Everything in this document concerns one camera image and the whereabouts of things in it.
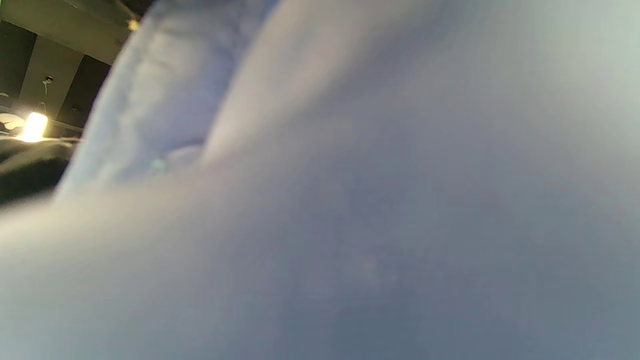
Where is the bright ceiling lamp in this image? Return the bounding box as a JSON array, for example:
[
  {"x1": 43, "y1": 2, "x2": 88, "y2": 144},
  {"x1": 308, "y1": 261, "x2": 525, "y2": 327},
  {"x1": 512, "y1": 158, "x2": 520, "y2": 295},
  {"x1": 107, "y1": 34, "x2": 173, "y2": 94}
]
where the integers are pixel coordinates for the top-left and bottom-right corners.
[{"x1": 17, "y1": 111, "x2": 49, "y2": 143}]

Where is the light blue long-sleeve shirt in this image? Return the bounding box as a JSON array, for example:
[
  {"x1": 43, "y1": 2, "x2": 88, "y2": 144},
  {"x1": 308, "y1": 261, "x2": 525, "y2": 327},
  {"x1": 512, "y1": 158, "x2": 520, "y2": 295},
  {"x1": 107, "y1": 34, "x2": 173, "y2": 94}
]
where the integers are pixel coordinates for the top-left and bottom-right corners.
[{"x1": 0, "y1": 0, "x2": 640, "y2": 360}]

